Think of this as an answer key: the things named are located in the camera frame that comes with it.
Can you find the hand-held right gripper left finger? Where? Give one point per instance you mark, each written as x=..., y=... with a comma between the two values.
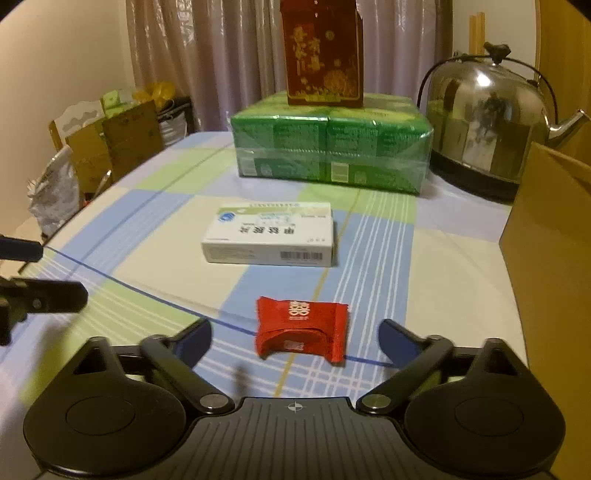
x=194, y=341

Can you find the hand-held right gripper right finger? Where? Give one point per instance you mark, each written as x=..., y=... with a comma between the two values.
x=399, y=341

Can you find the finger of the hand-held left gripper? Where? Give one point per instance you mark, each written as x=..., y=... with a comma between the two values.
x=51, y=295
x=21, y=249

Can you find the red packet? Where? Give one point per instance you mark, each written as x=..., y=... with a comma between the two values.
x=300, y=323

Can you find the white medicine box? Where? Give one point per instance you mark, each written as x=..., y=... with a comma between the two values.
x=268, y=230

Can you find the brown cardboard box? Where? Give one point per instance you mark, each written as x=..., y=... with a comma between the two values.
x=554, y=277

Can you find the white plastic bag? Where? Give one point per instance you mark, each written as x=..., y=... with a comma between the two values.
x=53, y=194

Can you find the checked tablecloth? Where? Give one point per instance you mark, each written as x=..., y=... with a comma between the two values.
x=392, y=258

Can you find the pen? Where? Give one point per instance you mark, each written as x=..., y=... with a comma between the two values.
x=104, y=182

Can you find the white carved chair back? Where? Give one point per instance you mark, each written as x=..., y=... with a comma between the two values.
x=74, y=120

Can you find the open cardboard carton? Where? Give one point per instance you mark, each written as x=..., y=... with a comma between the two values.
x=129, y=138

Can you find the green boxes in carton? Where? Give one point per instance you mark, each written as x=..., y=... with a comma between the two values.
x=115, y=101

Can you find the yellow plastic bag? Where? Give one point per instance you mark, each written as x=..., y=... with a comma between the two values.
x=154, y=94

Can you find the green tissue pack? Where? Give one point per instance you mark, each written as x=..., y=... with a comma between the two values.
x=332, y=143

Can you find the steel kettle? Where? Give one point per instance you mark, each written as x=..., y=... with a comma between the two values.
x=480, y=129

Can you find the pink curtain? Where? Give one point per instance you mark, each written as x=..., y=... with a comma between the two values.
x=207, y=55

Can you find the red gift box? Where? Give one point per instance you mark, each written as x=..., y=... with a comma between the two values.
x=323, y=55

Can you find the wooden stick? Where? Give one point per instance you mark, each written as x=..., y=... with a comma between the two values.
x=476, y=34

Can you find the wooden door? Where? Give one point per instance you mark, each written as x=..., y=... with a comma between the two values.
x=568, y=69

